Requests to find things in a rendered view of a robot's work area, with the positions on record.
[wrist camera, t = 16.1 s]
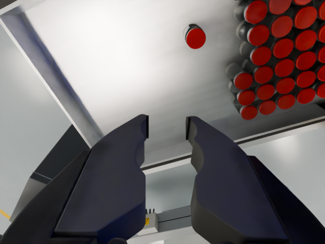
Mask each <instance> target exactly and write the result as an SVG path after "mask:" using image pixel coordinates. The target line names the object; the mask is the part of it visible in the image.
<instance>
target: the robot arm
mask: <svg viewBox="0 0 325 244"><path fill-rule="evenodd" d="M148 133H149V115H145V114H140V115H138V116H136V117H134V118H133V119H131V120H129V121H128V122H126V123H124V124H123V125H121V126H119V127H118V128H116V129H114V130H113V131H111V132H110V133H108V134H107V135H105V136H104V137H103V138H101V139H100V140H99V141H98V142H97V143H96V144H95V145H94V146H93V147H92V148H91V149H90V150H83V151H82V152H81V153H80V154H79V155H77V156H76V157H75V158H74V159H73V160H72V161H71V162H70V163H69V164H68V165H67V166H66V167H65V168H64V169H63V170H62V171H61V172H60V173H59V174H57V175H56V176H55V177H54V178H53V179H52V180H51V181H50V182H49V183H48V184H47V185H46V186H45V187H44V188H43V189H42V190H41V191H40V192H39V193H38V194H37V195H36V196H35V197H34V198H33V199H32V200H31V201H30V202H29V203H28V204H27V205H26V206H25V207H24V208H23V210H22V211H21V212H20V213H19V214H18V216H17V217H16V218H15V219H14V221H13V222H12V223H11V225H10V226H9V227H8V229H7V230H6V231H5V233H4V234H3V235H1V234H0V244H127V242H126V241H127V240H129V239H130V238H131V237H133V236H134V235H135V234H137V233H138V232H140V231H141V230H142V229H143V227H144V226H145V223H146V176H145V174H144V172H143V171H142V170H141V169H140V167H141V165H142V164H143V163H144V161H145V143H144V142H145V141H146V139H147V138H148ZM186 140H188V141H189V143H190V144H191V145H192V156H191V164H192V165H193V167H194V168H195V170H196V172H197V175H196V176H195V181H194V186H193V192H192V199H191V221H192V227H193V229H194V231H195V232H196V233H198V234H199V235H200V236H201V237H203V238H204V239H205V240H207V241H208V242H209V243H211V244H325V227H324V226H323V225H322V224H321V222H320V221H319V220H318V219H317V218H316V217H315V215H314V214H313V213H312V212H311V211H310V210H309V209H308V208H307V207H306V206H305V205H304V204H303V203H302V202H301V201H300V200H299V199H298V198H297V197H296V196H295V195H294V194H293V193H292V192H291V191H290V190H289V189H288V188H287V187H286V186H285V185H284V184H283V183H282V182H281V181H280V180H279V179H278V178H277V177H276V176H275V175H274V174H273V173H272V172H271V171H270V170H269V169H268V168H267V167H266V166H265V165H264V164H263V163H262V162H261V161H260V160H259V159H258V158H257V157H256V156H252V155H247V154H246V153H245V152H244V151H243V150H242V149H241V148H240V147H239V146H238V145H237V144H236V143H235V142H234V141H232V140H231V139H230V138H229V137H228V136H226V135H225V134H223V133H222V132H220V131H219V130H217V129H216V128H214V127H213V126H211V125H209V124H208V123H206V122H205V121H203V120H202V119H200V118H198V117H196V116H189V117H186Z"/></svg>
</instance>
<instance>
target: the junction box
mask: <svg viewBox="0 0 325 244"><path fill-rule="evenodd" d="M158 223H159V217H158V215H157V214H156V213H149V214H146V223H145V226H144V227H143V229H142V230H141V231H140V232H138V233H137V234H138V235H139V236H140V235H145V234H150V233H155V232H158Z"/></svg>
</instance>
